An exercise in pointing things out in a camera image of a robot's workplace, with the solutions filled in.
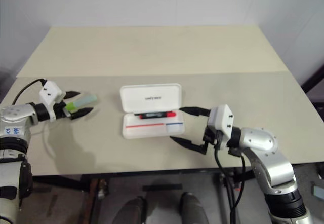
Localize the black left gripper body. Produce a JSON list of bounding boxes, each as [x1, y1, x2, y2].
[[54, 100, 74, 121]]

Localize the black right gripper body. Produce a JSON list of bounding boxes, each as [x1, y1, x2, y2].
[[203, 125, 224, 151]]

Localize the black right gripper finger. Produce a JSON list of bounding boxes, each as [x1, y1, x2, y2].
[[180, 105, 211, 118], [170, 135, 210, 156]]

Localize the green marker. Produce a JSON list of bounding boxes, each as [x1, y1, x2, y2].
[[64, 94, 98, 114]]

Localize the red marker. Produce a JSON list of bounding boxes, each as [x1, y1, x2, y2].
[[137, 110, 177, 120]]

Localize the white plastic pencil case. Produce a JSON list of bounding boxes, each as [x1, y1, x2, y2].
[[119, 83, 188, 140]]

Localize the dark rounded shape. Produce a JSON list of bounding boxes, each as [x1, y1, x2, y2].
[[179, 192, 210, 224], [118, 195, 145, 224]]

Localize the small grey-blue block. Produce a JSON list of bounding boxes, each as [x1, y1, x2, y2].
[[312, 181, 322, 199]]

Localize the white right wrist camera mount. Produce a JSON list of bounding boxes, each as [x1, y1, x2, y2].
[[207, 104, 235, 150]]

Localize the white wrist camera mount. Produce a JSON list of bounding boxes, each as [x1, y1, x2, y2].
[[207, 104, 235, 150], [38, 80, 64, 122]]

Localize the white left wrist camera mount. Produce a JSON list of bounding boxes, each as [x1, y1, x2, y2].
[[38, 80, 64, 122]]

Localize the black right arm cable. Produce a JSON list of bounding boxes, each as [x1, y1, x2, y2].
[[213, 142, 248, 224]]

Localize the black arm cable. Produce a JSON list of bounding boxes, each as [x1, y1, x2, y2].
[[12, 78, 48, 106], [213, 142, 248, 224]]

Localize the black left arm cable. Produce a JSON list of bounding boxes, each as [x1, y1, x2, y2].
[[12, 78, 48, 106]]

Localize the black table frame bar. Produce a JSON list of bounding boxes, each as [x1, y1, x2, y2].
[[32, 174, 92, 193]]

